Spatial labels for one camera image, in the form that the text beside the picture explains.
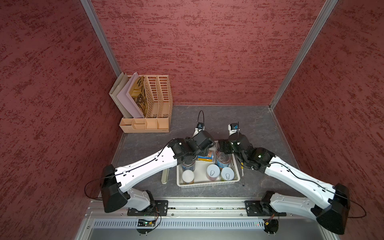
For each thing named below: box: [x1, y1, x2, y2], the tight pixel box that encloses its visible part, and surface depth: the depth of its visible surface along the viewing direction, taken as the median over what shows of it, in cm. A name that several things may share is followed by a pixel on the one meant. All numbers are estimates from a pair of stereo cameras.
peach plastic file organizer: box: [119, 75, 174, 133], surface depth 106 cm
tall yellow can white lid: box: [197, 155, 213, 162], surface depth 89 cm
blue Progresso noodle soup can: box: [216, 152, 232, 169], surface depth 81 cm
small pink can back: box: [206, 164, 221, 181], surface depth 83 cm
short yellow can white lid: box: [181, 169, 195, 185], surface depth 79 cm
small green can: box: [220, 167, 235, 182], surface depth 81 cm
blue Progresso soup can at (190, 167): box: [182, 161, 196, 172], surface depth 79 cm
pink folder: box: [116, 72, 145, 119], surface depth 95 cm
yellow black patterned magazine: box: [129, 76, 149, 118], surface depth 103 cm
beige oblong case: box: [161, 168, 170, 185], surface depth 84 cm
